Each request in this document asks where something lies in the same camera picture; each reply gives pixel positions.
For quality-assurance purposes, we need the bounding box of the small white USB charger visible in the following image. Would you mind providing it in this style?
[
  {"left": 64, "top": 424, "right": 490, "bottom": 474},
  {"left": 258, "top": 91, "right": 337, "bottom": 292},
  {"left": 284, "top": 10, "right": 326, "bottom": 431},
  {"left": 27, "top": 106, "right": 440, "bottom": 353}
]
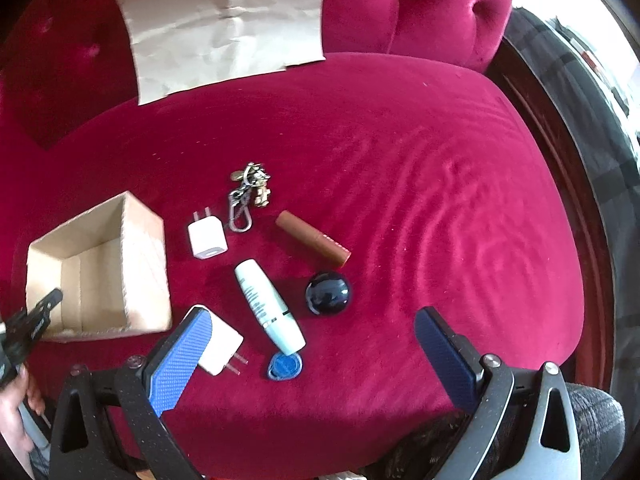
[{"left": 188, "top": 207, "right": 228, "bottom": 260}]

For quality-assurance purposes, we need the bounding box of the person's left hand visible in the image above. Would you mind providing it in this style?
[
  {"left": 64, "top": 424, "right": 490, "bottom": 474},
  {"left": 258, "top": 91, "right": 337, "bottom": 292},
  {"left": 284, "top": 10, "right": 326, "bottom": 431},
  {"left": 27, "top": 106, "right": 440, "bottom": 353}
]
[{"left": 0, "top": 365, "right": 46, "bottom": 479}]

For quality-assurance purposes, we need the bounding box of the brown paper sheet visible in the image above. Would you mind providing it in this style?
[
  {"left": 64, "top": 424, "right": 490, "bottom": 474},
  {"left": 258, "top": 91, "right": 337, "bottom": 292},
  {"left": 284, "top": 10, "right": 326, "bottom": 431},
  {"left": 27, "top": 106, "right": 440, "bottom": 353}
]
[{"left": 115, "top": 0, "right": 324, "bottom": 105}]

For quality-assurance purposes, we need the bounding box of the red velvet sofa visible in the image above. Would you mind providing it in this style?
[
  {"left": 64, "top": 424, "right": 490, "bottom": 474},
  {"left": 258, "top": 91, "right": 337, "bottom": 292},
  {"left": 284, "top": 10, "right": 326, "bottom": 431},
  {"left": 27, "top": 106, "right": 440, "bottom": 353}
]
[{"left": 1, "top": 0, "right": 584, "bottom": 479}]

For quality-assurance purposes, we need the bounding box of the large white power adapter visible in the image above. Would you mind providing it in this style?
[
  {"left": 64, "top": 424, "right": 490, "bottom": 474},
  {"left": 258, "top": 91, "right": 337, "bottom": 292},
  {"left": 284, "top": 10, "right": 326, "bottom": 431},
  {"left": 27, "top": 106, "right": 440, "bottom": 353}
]
[{"left": 188, "top": 304, "right": 248, "bottom": 376}]

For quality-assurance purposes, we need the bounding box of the blue key fob tag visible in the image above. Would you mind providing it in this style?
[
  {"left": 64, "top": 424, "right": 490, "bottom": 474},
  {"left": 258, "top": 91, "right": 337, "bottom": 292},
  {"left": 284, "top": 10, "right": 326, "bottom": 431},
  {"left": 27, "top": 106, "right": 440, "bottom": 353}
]
[{"left": 267, "top": 352, "right": 303, "bottom": 382}]

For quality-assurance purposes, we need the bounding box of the white light-blue cosmetic bottle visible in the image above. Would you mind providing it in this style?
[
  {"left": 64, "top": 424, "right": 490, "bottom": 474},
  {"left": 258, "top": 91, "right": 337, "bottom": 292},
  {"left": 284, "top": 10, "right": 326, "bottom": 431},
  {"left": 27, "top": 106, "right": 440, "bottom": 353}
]
[{"left": 234, "top": 259, "right": 306, "bottom": 356}]

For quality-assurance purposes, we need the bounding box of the metal keychain with keys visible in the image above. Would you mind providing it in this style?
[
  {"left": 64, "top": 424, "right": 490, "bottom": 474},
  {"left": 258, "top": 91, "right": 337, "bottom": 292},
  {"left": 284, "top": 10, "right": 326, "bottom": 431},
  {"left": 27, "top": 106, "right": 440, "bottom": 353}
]
[{"left": 228, "top": 162, "right": 271, "bottom": 233}]

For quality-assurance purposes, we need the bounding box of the brown cardboard box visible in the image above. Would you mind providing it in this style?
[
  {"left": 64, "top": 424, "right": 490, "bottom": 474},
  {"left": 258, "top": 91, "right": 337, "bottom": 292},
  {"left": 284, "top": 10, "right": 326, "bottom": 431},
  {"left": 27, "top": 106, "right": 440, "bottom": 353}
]
[{"left": 25, "top": 192, "right": 172, "bottom": 342}]

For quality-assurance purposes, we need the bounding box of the brown lipstick tube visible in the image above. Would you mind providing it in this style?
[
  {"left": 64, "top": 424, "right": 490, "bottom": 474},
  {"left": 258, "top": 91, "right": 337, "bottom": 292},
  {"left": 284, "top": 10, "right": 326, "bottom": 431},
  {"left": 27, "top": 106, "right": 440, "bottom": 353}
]
[{"left": 276, "top": 210, "right": 352, "bottom": 268}]

